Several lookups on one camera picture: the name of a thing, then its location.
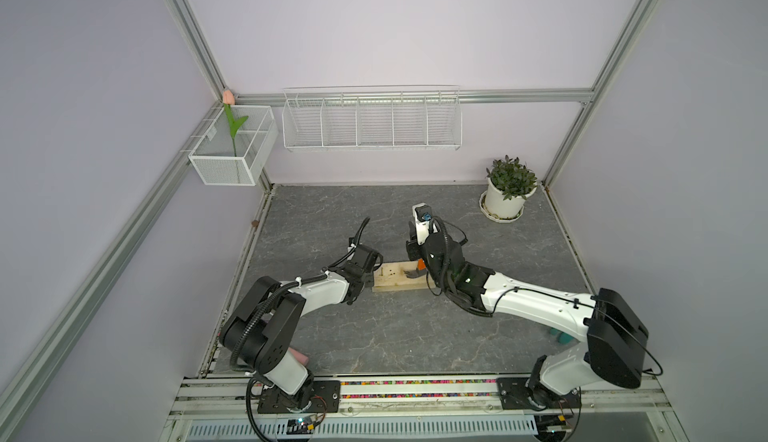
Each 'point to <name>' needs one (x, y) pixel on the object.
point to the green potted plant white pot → (509, 184)
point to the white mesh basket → (238, 146)
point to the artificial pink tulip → (235, 123)
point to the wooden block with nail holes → (391, 277)
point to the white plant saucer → (483, 206)
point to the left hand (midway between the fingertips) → (361, 272)
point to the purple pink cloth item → (301, 357)
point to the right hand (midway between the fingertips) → (415, 222)
